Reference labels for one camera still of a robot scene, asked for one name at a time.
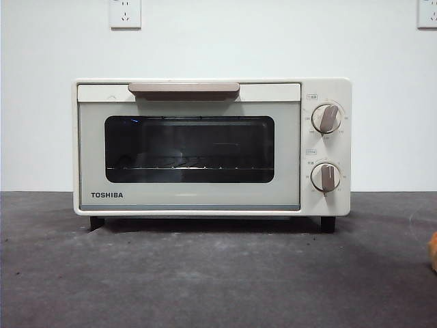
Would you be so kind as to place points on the small tan oven knob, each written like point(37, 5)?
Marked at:
point(326, 177)

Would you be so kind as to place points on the white wall power socket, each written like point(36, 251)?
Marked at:
point(125, 15)
point(428, 15)

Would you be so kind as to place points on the white Toshiba toaster oven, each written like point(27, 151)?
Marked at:
point(324, 89)

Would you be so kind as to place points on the golden brown bread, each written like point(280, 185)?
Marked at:
point(433, 247)

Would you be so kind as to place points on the large tan oven knob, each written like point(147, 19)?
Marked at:
point(327, 119)

